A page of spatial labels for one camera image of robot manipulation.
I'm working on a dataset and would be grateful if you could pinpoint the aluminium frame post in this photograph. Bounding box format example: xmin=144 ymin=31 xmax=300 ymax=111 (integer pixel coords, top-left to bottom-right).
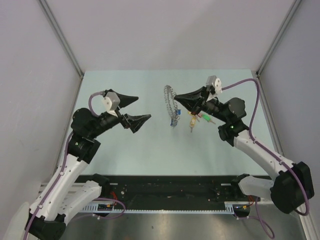
xmin=255 ymin=0 xmax=304 ymax=77
xmin=37 ymin=0 xmax=84 ymax=79

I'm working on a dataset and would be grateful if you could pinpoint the slotted cable duct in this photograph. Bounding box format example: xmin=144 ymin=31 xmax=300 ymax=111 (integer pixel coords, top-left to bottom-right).
xmin=79 ymin=203 xmax=240 ymax=215

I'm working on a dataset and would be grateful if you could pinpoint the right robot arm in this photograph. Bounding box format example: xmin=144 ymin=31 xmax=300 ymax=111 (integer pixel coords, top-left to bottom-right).
xmin=174 ymin=87 xmax=315 ymax=216

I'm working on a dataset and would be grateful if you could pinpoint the right aluminium frame post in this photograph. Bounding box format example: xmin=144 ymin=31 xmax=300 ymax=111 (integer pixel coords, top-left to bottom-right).
xmin=255 ymin=0 xmax=304 ymax=77

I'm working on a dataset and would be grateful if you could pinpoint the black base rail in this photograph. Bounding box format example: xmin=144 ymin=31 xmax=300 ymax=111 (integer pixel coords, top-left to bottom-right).
xmin=72 ymin=174 xmax=273 ymax=211

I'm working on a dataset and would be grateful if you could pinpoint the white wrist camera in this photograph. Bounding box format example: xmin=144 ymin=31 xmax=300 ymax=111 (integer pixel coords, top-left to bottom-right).
xmin=206 ymin=75 xmax=222 ymax=102
xmin=101 ymin=91 xmax=121 ymax=117

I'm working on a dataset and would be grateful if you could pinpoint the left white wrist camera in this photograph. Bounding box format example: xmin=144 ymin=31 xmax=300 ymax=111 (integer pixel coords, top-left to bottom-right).
xmin=101 ymin=91 xmax=121 ymax=117

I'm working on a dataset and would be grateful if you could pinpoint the green tag key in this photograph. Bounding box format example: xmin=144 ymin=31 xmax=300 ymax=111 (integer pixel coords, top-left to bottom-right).
xmin=201 ymin=114 xmax=216 ymax=124

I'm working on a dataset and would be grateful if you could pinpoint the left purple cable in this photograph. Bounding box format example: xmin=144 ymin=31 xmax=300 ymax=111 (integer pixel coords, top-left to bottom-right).
xmin=23 ymin=91 xmax=127 ymax=240

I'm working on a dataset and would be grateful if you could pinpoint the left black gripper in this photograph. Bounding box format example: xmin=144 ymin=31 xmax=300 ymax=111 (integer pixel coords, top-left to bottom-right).
xmin=89 ymin=89 xmax=151 ymax=139

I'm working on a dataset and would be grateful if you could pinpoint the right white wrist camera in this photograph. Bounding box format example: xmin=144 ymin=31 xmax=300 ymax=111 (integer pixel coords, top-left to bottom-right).
xmin=206 ymin=75 xmax=222 ymax=102

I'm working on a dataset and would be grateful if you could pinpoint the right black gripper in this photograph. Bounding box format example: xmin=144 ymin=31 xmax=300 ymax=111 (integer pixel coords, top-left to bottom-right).
xmin=174 ymin=86 xmax=229 ymax=123

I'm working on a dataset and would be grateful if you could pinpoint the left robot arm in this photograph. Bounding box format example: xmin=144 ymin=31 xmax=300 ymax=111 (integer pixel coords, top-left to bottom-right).
xmin=23 ymin=89 xmax=151 ymax=240

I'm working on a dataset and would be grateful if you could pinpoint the yellow tag key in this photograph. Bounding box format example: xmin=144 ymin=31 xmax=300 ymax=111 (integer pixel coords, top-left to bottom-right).
xmin=189 ymin=116 xmax=197 ymax=133

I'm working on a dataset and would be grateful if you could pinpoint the left aluminium frame post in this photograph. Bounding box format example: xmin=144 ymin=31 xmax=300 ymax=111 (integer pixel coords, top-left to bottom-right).
xmin=37 ymin=0 xmax=84 ymax=79

